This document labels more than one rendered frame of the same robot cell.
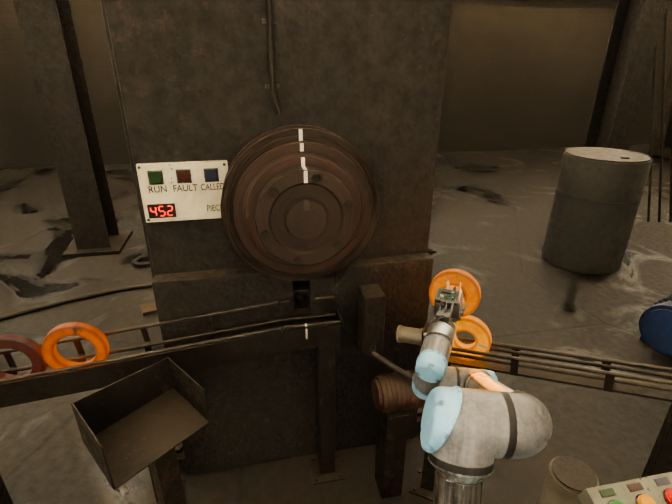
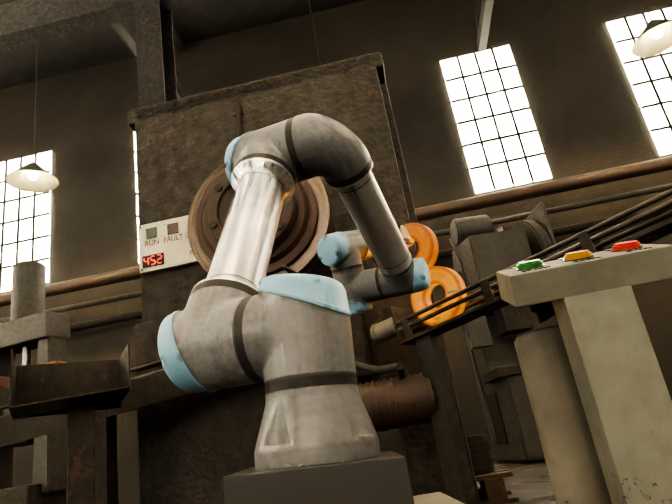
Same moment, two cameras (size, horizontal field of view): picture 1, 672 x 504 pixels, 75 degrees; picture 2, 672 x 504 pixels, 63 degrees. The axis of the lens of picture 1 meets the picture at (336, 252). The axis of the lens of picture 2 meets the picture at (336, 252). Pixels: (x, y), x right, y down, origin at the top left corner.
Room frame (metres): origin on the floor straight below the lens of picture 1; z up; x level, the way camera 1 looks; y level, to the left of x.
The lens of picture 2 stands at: (-0.25, -0.60, 0.38)
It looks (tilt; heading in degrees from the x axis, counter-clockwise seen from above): 20 degrees up; 17
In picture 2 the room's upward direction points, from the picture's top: 9 degrees counter-clockwise
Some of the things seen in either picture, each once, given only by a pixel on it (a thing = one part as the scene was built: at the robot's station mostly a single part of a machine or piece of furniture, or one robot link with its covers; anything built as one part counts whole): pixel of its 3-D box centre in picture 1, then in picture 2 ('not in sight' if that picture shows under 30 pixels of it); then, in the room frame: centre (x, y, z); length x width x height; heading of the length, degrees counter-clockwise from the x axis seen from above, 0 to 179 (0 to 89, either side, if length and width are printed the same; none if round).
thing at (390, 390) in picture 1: (401, 433); (411, 487); (1.19, -0.25, 0.27); 0.22 x 0.13 x 0.53; 102
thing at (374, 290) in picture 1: (370, 318); (353, 339); (1.32, -0.12, 0.68); 0.11 x 0.08 x 0.24; 12
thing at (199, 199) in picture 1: (186, 191); (174, 242); (1.29, 0.46, 1.15); 0.26 x 0.02 x 0.18; 102
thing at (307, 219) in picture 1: (305, 217); (251, 209); (1.16, 0.09, 1.11); 0.28 x 0.06 x 0.28; 102
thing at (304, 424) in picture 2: not in sight; (314, 419); (0.41, -0.33, 0.42); 0.15 x 0.15 x 0.10
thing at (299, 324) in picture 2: not in sight; (301, 327); (0.41, -0.33, 0.53); 0.13 x 0.12 x 0.14; 86
